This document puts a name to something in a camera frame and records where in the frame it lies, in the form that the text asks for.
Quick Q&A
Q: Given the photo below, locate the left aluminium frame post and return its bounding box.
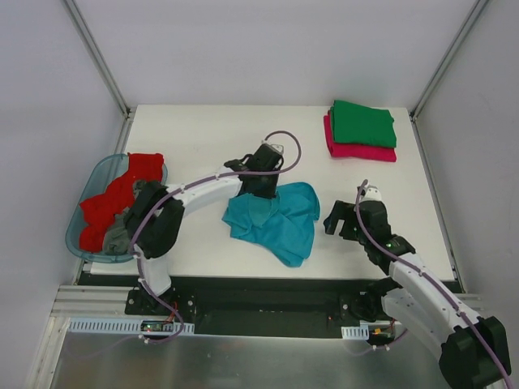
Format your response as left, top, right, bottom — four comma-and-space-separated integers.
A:
61, 0, 131, 118

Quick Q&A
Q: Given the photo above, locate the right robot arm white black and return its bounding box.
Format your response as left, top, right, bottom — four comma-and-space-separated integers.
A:
324, 199, 513, 388

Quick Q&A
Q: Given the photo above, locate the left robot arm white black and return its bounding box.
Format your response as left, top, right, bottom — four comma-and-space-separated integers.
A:
124, 143, 284, 315

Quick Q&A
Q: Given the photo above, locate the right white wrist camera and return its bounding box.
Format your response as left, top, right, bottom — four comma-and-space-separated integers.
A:
360, 185, 382, 202

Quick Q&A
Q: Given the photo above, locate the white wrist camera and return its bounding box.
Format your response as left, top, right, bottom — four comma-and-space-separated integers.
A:
360, 185, 382, 202
261, 139, 284, 156

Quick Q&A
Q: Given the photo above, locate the right aluminium frame post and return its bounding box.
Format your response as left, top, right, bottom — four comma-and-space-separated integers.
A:
410, 0, 491, 122

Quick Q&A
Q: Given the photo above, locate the folded green t shirt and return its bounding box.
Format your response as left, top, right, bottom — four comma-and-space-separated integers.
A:
330, 100, 397, 148

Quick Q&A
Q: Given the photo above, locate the red t shirt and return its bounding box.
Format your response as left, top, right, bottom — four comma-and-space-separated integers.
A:
79, 153, 164, 253

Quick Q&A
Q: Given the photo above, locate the teal t shirt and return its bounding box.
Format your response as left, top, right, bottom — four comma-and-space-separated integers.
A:
222, 182, 320, 267

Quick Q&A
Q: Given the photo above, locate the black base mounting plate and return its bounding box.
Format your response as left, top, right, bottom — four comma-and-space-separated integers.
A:
79, 273, 396, 339

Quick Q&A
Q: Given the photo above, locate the grey t shirt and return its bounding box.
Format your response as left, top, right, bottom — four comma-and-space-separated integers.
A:
102, 179, 147, 258

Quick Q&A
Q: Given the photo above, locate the right aluminium side rail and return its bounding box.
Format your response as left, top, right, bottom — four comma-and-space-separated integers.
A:
410, 115, 465, 291

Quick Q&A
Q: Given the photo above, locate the right white cable duct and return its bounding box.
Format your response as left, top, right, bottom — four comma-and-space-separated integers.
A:
341, 325, 370, 341

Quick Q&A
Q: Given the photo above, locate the folded pink t shirt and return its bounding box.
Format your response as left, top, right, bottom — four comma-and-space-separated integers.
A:
324, 114, 397, 163

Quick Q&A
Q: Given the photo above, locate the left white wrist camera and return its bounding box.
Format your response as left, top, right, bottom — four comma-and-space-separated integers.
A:
261, 139, 284, 156

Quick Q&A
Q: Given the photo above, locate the translucent blue plastic basket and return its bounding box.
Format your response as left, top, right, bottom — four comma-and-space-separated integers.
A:
65, 155, 168, 263

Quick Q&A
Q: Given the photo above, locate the aluminium frame post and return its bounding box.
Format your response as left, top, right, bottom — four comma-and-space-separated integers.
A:
410, 0, 491, 122
61, 0, 131, 118

